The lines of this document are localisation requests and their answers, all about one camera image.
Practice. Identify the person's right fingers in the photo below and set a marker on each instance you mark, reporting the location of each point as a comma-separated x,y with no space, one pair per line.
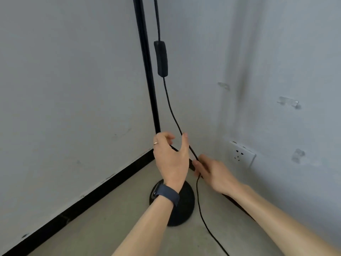
203,166

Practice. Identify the person's right forearm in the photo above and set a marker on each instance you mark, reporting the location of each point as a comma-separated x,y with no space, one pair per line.
274,221

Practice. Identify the person's right hand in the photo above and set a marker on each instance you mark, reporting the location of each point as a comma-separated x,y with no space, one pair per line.
218,175

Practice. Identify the person's left thumb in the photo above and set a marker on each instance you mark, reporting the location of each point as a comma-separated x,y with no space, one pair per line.
184,143

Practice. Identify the dark blue smartwatch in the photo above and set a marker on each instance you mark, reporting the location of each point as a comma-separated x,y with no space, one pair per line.
167,194

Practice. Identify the black skirting board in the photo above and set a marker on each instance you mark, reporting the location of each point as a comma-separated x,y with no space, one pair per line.
80,201

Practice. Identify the person's left forearm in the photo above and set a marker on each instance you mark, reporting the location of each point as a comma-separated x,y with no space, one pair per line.
149,229

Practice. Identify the white wall socket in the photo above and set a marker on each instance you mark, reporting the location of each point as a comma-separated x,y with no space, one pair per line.
241,154

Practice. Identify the clear adhesive wall hook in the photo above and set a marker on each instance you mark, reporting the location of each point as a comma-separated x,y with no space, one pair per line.
223,86
289,101
298,155

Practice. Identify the person's left hand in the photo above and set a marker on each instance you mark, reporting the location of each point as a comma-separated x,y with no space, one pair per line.
170,162

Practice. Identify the black floor lamp stand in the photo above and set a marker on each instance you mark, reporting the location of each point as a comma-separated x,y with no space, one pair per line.
183,207

